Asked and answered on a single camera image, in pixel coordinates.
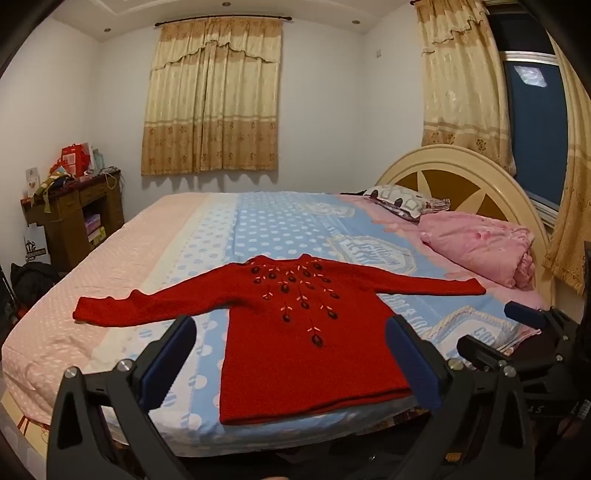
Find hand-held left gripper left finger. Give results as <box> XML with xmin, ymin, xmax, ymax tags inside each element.
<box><xmin>46</xmin><ymin>316</ymin><xmax>197</xmax><ymax>480</ymax></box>

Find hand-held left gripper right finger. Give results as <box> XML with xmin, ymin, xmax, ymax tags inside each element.
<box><xmin>385</xmin><ymin>315</ymin><xmax>536</xmax><ymax>480</ymax></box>

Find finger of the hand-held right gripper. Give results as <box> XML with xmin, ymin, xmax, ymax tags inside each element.
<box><xmin>456</xmin><ymin>335</ymin><xmax>522</xmax><ymax>374</ymax></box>
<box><xmin>504</xmin><ymin>301</ymin><xmax>578</xmax><ymax>342</ymax></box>

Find red knitted sweater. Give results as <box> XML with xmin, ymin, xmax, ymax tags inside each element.
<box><xmin>72</xmin><ymin>253</ymin><xmax>488</xmax><ymax>425</ymax></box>

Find pink quilt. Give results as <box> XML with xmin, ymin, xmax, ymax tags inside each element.
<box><xmin>418</xmin><ymin>211</ymin><xmax>536</xmax><ymax>291</ymax></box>

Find polka dot bed sheet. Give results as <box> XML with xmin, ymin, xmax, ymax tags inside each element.
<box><xmin>0</xmin><ymin>191</ymin><xmax>552</xmax><ymax>457</ymax></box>

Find cream round headboard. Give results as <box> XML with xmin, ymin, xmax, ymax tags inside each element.
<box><xmin>375</xmin><ymin>144</ymin><xmax>555</xmax><ymax>308</ymax></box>

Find pink boxes in desk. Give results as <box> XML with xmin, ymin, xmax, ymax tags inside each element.
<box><xmin>84</xmin><ymin>215</ymin><xmax>107</xmax><ymax>245</ymax></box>

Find black bag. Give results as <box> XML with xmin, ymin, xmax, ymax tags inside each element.
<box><xmin>10</xmin><ymin>262</ymin><xmax>61</xmax><ymax>319</ymax></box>

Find patterned pillow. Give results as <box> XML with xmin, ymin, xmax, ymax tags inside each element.
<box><xmin>362</xmin><ymin>185</ymin><xmax>451</xmax><ymax>223</ymax></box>

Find brown wooden desk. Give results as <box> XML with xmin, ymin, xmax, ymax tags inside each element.
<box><xmin>21</xmin><ymin>171</ymin><xmax>125</xmax><ymax>273</ymax></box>

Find black folding chair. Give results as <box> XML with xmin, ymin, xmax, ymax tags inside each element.
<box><xmin>0</xmin><ymin>263</ymin><xmax>19</xmax><ymax>324</ymax></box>

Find white crown print bag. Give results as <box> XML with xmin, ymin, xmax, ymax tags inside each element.
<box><xmin>23</xmin><ymin>224</ymin><xmax>49</xmax><ymax>264</ymax></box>

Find dark window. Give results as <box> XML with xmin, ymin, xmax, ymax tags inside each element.
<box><xmin>501</xmin><ymin>51</ymin><xmax>571</xmax><ymax>227</ymax></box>

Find red gift bag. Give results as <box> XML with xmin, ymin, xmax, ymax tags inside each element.
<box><xmin>61</xmin><ymin>143</ymin><xmax>95</xmax><ymax>176</ymax></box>

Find narrow beige curtain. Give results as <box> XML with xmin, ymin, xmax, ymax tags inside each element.
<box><xmin>416</xmin><ymin>0</ymin><xmax>517</xmax><ymax>176</ymax></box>

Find wide beige curtain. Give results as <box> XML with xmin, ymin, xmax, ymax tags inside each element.
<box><xmin>141</xmin><ymin>17</ymin><xmax>282</xmax><ymax>176</ymax></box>

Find black curtain rod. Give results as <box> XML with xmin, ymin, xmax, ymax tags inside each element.
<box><xmin>154</xmin><ymin>15</ymin><xmax>291</xmax><ymax>26</ymax></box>

